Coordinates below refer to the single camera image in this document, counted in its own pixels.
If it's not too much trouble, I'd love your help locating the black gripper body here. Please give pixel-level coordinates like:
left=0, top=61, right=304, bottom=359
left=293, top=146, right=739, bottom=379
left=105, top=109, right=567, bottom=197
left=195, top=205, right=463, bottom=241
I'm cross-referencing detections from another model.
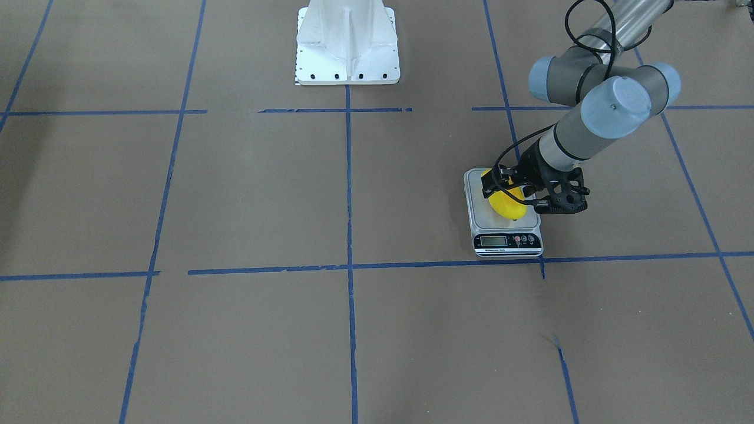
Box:
left=512, top=139, right=566, bottom=204

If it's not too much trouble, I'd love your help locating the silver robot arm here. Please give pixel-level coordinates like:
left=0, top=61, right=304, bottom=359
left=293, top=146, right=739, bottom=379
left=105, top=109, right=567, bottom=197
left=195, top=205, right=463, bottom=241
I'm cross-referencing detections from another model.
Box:
left=479, top=1, right=682, bottom=214

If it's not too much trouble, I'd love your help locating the silver digital kitchen scale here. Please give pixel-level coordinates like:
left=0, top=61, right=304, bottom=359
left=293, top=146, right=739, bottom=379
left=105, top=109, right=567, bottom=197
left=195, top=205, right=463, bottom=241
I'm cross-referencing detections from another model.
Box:
left=464, top=168, right=544, bottom=259

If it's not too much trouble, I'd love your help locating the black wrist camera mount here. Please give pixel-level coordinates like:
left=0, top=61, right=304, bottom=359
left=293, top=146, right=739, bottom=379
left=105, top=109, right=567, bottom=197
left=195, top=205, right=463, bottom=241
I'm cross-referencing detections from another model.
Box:
left=534, top=167, right=590, bottom=215

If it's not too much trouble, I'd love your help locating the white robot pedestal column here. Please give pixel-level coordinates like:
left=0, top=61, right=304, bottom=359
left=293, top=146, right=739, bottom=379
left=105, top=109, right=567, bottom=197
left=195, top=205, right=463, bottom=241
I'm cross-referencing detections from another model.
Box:
left=295, top=1, right=401, bottom=85

